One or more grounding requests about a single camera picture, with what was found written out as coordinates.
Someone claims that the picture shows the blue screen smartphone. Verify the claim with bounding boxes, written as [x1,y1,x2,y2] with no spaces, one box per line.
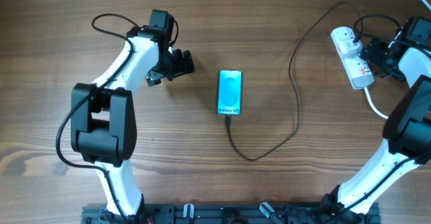
[217,69,243,116]

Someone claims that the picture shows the black mounting rail base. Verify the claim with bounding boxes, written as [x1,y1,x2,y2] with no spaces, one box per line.
[81,202,382,224]

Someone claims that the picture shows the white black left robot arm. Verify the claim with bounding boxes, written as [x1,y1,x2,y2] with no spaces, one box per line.
[64,9,195,223]

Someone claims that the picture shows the white charger adapter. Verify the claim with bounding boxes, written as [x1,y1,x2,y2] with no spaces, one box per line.
[337,39,362,59]

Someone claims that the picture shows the black charger cable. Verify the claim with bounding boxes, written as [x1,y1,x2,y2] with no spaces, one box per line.
[225,1,365,162]

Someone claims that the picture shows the white power strip cord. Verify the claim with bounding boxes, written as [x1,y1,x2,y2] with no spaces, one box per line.
[363,87,390,120]

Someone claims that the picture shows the white power strip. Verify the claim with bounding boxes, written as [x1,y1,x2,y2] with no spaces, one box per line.
[331,26,374,89]

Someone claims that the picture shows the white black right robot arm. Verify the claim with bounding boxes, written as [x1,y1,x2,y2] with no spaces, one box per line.
[317,16,430,223]

